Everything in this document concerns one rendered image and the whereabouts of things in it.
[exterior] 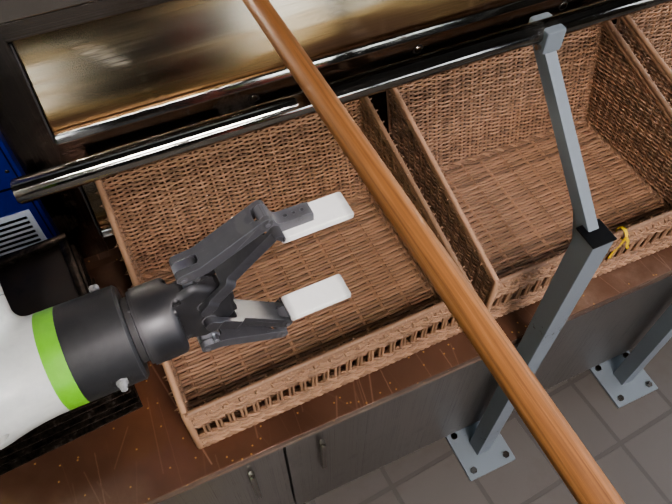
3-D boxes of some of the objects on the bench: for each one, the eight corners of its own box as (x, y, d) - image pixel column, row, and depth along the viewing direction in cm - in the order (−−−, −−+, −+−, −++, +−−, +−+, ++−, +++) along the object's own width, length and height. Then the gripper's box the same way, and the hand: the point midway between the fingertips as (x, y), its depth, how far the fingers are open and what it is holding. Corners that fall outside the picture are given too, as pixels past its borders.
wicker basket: (125, 253, 138) (83, 165, 116) (358, 170, 152) (361, 76, 130) (196, 456, 113) (161, 393, 90) (468, 333, 127) (496, 253, 104)
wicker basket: (373, 165, 153) (379, 72, 131) (568, 100, 166) (604, 5, 144) (479, 329, 127) (510, 248, 105) (700, 237, 141) (770, 148, 118)
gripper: (83, 214, 51) (328, 132, 56) (156, 357, 71) (331, 287, 76) (106, 286, 47) (368, 190, 52) (176, 416, 67) (359, 337, 72)
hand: (336, 252), depth 64 cm, fingers open, 13 cm apart
